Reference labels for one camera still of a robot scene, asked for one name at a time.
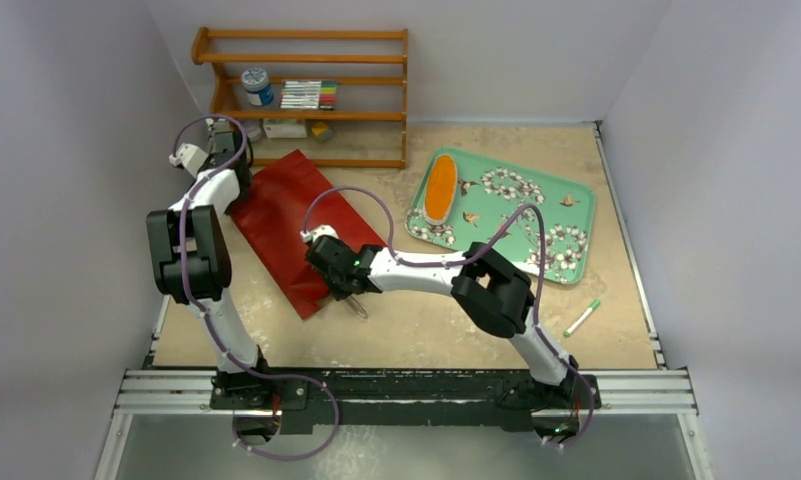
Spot black metal tongs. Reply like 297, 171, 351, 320
345, 296, 369, 320

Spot red paper bag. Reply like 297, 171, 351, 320
230, 148, 388, 322

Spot fake bread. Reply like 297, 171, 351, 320
423, 154, 458, 225

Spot green floral tray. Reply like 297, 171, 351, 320
405, 147, 596, 285

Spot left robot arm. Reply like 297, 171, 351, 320
146, 127, 277, 409

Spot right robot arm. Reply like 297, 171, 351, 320
303, 233, 592, 407

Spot small clear jar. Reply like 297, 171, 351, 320
243, 120, 264, 143

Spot wooden shelf rack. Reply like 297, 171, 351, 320
191, 27, 409, 169

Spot white small box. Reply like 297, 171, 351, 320
262, 118, 308, 139

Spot blue lidded jar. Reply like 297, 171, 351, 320
240, 67, 274, 107

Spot pack of coloured markers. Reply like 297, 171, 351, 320
280, 80, 339, 111

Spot yellow green cube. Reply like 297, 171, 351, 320
310, 122, 334, 142

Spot green white pen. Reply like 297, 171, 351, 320
563, 299, 601, 338

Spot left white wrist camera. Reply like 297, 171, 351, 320
168, 143, 208, 179

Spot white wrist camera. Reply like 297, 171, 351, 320
300, 224, 338, 245
168, 143, 208, 179

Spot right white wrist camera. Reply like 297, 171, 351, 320
300, 224, 338, 245

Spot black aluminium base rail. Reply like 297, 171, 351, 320
116, 368, 698, 439

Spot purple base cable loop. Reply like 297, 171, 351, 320
232, 375, 342, 463

